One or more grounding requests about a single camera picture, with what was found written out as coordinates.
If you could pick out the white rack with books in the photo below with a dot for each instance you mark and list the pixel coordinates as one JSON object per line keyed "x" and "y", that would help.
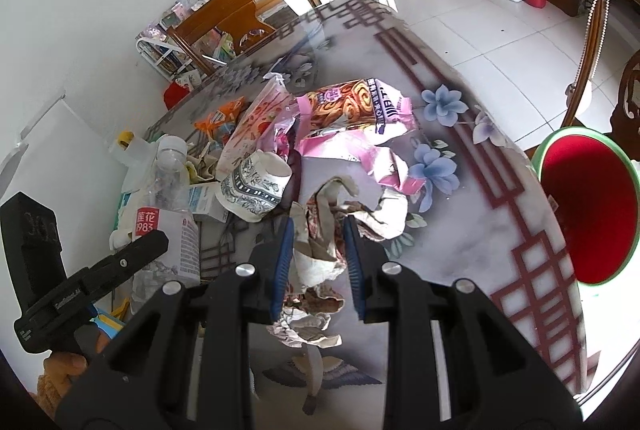
{"x": 160, "y": 54}

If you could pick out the brown white paper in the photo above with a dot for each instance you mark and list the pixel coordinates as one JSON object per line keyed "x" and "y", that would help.
{"x": 320, "y": 230}

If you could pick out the carved wooden chair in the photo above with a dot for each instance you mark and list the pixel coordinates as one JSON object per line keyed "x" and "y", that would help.
{"x": 595, "y": 34}

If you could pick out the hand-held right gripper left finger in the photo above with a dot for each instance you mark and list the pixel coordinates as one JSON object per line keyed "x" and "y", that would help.
{"x": 280, "y": 270}

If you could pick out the white bottle yellow cap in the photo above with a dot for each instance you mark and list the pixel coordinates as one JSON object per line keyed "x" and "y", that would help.
{"x": 127, "y": 154}

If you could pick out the crumpled beige tissue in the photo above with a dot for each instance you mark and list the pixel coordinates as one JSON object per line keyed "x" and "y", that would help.
{"x": 200, "y": 164}

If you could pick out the pink snack wrapper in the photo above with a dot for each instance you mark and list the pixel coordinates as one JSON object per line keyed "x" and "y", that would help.
{"x": 350, "y": 114}

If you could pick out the red bin green rim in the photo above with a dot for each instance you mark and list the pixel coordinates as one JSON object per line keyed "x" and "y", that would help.
{"x": 585, "y": 210}

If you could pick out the white cabinet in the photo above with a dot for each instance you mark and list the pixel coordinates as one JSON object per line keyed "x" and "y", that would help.
{"x": 50, "y": 149}

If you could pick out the red white snack bag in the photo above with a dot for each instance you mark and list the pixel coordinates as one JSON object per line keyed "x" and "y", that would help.
{"x": 250, "y": 124}

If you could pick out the blue yellow packet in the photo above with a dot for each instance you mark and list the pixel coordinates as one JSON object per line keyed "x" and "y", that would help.
{"x": 110, "y": 317}

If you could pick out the person's left hand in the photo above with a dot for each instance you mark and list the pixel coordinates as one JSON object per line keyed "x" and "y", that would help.
{"x": 62, "y": 375}

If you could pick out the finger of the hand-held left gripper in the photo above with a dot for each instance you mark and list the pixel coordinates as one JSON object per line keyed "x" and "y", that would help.
{"x": 127, "y": 260}

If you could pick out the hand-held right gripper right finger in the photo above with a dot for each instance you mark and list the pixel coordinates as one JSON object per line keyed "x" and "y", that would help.
{"x": 353, "y": 270}

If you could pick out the clear plastic bottle red label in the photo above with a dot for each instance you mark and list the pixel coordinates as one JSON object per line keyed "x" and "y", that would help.
{"x": 165, "y": 190}

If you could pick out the orange snack wrapper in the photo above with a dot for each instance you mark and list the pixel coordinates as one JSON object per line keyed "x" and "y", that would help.
{"x": 220, "y": 117}

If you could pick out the small white blue carton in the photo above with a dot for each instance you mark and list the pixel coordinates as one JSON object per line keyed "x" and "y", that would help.
{"x": 202, "y": 202}

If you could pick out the patterned paper cup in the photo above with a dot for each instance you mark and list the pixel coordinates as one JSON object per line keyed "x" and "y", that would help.
{"x": 252, "y": 187}

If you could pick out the red plastic bag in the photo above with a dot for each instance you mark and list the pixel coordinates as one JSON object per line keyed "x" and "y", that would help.
{"x": 176, "y": 94}

